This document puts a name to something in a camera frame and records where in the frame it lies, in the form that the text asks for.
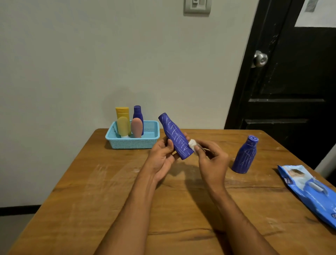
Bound small blue patterned bottle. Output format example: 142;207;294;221
133;105;144;136

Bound white wipe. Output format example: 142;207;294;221
188;139;210;153

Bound person's right forearm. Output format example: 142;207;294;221
209;184;279;255

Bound black baseboard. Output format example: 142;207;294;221
0;205;42;216

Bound person's right hand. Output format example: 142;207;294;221
194;140;231;190

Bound wooden table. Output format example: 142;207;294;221
8;129;336;255

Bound black panel door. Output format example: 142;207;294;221
224;0;336;170

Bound silver door knob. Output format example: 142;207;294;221
251;50;268;69

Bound yellow capped bottle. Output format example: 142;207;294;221
115;107;131;136

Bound blue plastic basket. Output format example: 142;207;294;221
105;120;160;150

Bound person's left hand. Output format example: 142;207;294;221
143;132;191;182

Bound peach pink bottle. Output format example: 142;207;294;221
131;117;143;138

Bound pale yellow rounded bottle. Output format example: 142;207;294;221
117;116;131;138

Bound white paper sheet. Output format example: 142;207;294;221
294;0;336;28

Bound grey wall light switch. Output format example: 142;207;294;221
183;0;212;15

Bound blue wet wipes pack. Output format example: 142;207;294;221
278;165;336;229

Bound black open door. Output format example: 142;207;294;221
325;169;336;187

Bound person's left forearm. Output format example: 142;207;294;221
94;174;158;255

